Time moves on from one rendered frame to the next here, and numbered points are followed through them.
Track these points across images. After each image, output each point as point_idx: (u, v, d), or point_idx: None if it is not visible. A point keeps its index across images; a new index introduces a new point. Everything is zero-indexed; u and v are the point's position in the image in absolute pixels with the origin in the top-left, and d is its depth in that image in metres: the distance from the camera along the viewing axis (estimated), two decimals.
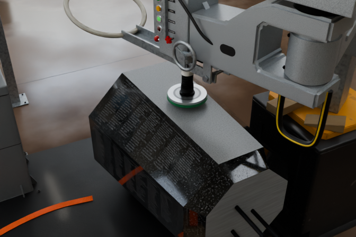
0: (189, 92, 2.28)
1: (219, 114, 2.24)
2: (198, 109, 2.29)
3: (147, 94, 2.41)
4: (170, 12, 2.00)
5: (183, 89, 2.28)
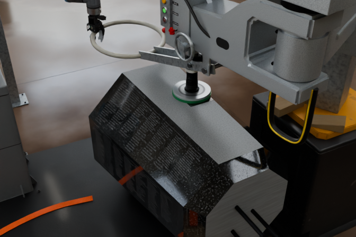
0: (193, 88, 2.37)
1: (219, 114, 2.24)
2: (198, 109, 2.29)
3: (147, 94, 2.41)
4: (174, 5, 2.08)
5: (187, 85, 2.37)
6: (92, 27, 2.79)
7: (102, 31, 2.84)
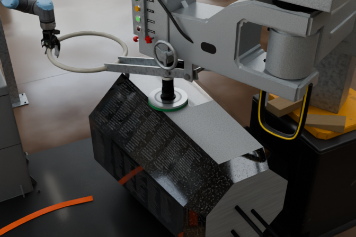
0: (170, 96, 2.30)
1: (219, 114, 2.24)
2: (198, 109, 2.29)
3: (147, 94, 2.41)
4: (149, 12, 2.00)
5: (163, 93, 2.30)
6: (47, 43, 2.60)
7: (58, 46, 2.66)
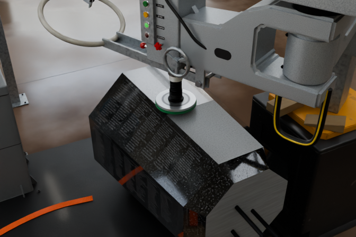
0: (179, 98, 2.23)
1: (219, 114, 2.24)
2: (198, 109, 2.29)
3: (147, 94, 2.41)
4: (158, 18, 1.94)
5: (171, 96, 2.22)
6: None
7: None
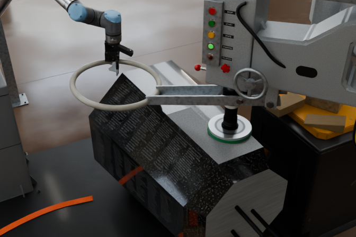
0: (235, 125, 2.08)
1: (219, 114, 2.24)
2: (198, 109, 2.29)
3: (147, 94, 2.41)
4: (226, 38, 1.76)
5: (228, 123, 2.07)
6: None
7: (116, 64, 2.46)
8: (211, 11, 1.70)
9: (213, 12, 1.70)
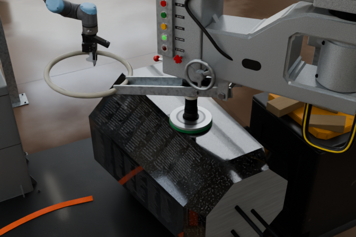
0: (195, 116, 2.15)
1: (219, 114, 2.24)
2: None
3: (147, 94, 2.41)
4: (178, 30, 1.83)
5: (187, 114, 2.14)
6: None
7: (92, 55, 2.56)
8: (162, 3, 1.77)
9: (164, 4, 1.77)
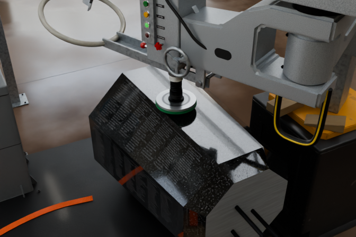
0: (179, 98, 2.23)
1: (219, 114, 2.24)
2: (198, 109, 2.29)
3: (147, 94, 2.41)
4: (159, 18, 1.94)
5: (172, 96, 2.22)
6: None
7: None
8: None
9: None
